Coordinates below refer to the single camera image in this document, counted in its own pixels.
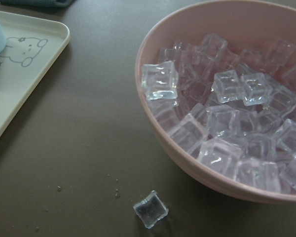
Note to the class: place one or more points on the pink bowl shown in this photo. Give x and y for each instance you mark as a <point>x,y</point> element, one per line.
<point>243,23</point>

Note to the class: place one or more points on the spilled ice cube far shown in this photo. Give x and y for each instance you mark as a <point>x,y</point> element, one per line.
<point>151,209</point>

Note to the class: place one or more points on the clear plastic ice cubes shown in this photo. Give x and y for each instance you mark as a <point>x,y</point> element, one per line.
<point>231,112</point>

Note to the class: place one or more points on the cream rabbit serving tray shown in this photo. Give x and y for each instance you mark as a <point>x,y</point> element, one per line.
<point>33,45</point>

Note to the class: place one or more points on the grey folded cloth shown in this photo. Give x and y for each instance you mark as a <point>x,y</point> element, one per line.
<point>39,3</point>

